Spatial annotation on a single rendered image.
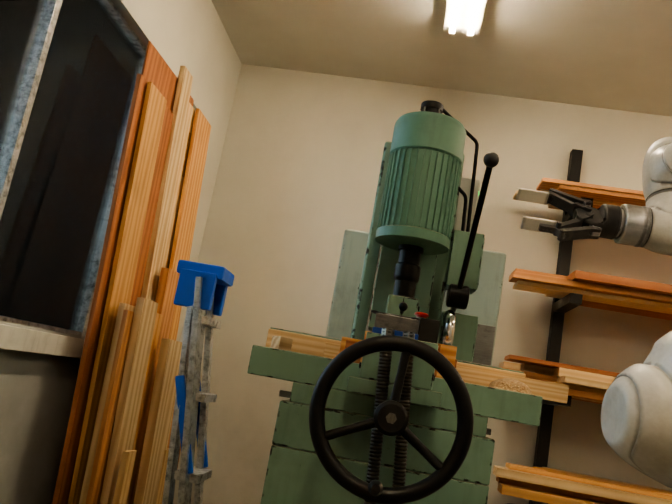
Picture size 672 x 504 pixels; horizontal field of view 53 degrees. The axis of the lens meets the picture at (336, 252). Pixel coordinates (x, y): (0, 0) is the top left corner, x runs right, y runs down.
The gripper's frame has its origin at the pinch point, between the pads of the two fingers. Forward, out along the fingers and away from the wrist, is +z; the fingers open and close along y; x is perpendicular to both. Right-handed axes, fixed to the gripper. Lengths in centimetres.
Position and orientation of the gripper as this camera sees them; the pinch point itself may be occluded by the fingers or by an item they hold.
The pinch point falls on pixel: (524, 208)
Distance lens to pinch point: 156.7
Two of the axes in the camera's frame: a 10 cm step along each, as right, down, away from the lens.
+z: -9.8, -1.6, 0.8
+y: 1.5, -5.2, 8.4
